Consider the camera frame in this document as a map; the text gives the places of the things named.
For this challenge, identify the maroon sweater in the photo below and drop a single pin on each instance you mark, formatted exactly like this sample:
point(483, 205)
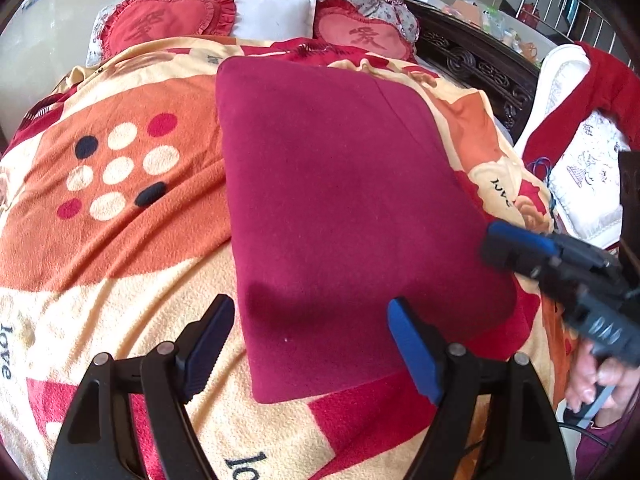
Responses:
point(325, 185)

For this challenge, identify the cardboard box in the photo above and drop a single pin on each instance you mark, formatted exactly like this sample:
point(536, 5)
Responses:
point(462, 8)

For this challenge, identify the white embroidered cushion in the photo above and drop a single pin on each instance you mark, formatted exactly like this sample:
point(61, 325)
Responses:
point(590, 180)

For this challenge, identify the small red heart pillow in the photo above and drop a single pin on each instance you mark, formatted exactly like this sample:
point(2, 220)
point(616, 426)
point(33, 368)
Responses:
point(360, 32)

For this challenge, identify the person's maroon clothing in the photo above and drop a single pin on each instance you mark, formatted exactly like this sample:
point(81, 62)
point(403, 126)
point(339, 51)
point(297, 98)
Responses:
point(597, 452)

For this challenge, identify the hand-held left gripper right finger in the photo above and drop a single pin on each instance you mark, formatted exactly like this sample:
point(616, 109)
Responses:
point(415, 350)

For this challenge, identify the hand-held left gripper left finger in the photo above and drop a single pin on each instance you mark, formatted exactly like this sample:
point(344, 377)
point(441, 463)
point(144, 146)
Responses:
point(210, 345)

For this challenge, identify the red cloth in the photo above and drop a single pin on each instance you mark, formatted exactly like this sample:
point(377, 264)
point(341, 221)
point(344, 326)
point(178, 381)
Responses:
point(605, 80)

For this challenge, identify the dark carved wooden headboard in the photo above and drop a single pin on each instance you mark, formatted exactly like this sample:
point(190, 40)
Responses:
point(465, 55)

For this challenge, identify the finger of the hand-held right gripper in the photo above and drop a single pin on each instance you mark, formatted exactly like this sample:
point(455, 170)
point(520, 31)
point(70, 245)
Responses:
point(510, 259)
point(520, 236)

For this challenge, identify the large red heart pillow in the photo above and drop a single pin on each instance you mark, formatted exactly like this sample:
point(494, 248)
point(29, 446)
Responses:
point(150, 22)

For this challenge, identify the printed fleece blanket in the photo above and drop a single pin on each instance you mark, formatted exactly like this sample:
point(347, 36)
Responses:
point(125, 270)

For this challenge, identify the person's right hand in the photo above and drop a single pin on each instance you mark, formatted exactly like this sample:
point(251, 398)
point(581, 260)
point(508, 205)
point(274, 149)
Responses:
point(585, 375)

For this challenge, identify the white pillow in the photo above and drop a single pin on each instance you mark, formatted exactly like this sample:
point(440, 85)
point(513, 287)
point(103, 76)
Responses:
point(272, 15)

